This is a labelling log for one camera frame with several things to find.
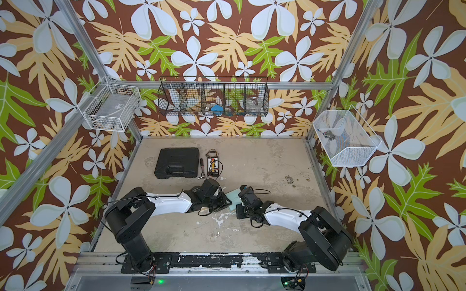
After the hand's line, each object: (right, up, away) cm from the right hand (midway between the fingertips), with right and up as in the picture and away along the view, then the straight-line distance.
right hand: (236, 209), depth 89 cm
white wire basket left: (-59, +50, -3) cm, 78 cm away
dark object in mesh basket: (+45, +37, -3) cm, 58 cm away
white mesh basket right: (+52, +34, -5) cm, 63 cm away
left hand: (-1, +4, -1) cm, 4 cm away
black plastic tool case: (-32, +23, +10) cm, 41 cm away
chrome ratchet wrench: (-20, +20, +16) cm, 33 cm away
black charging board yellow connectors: (-13, +22, +16) cm, 31 cm away
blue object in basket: (-9, +51, +5) cm, 52 cm away
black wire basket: (-12, +60, +9) cm, 62 cm away
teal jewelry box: (-1, +5, +1) cm, 6 cm away
